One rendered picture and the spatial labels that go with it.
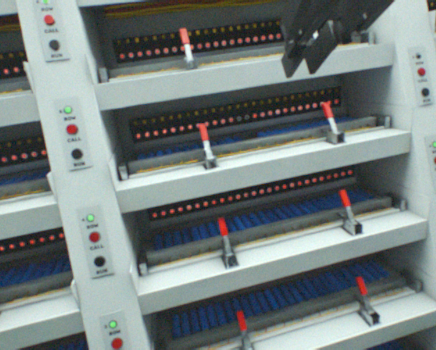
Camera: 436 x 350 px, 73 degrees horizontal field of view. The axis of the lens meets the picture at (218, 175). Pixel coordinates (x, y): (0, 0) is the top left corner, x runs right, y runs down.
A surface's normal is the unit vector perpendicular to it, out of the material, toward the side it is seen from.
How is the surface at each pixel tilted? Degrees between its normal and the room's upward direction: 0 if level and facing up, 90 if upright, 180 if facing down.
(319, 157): 109
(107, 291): 90
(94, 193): 90
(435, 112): 90
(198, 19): 90
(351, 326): 19
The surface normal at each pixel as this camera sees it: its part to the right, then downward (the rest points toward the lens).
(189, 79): 0.22, 0.30
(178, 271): -0.14, -0.93
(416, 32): 0.16, -0.01
